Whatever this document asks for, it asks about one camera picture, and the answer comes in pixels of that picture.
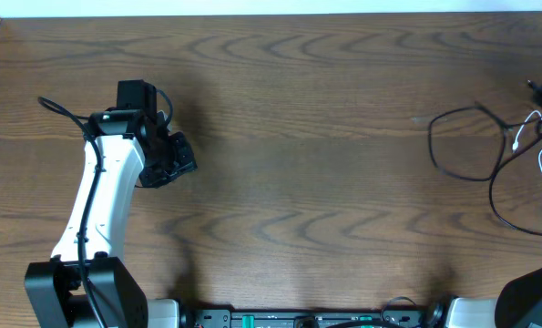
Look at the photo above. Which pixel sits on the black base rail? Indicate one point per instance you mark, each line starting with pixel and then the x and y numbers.
pixel 399 312

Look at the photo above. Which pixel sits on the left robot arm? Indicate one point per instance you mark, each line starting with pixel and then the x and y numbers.
pixel 85 282

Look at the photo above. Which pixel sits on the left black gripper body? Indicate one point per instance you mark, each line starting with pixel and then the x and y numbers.
pixel 175 158

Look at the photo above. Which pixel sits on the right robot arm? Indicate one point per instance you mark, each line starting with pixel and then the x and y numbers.
pixel 520 302

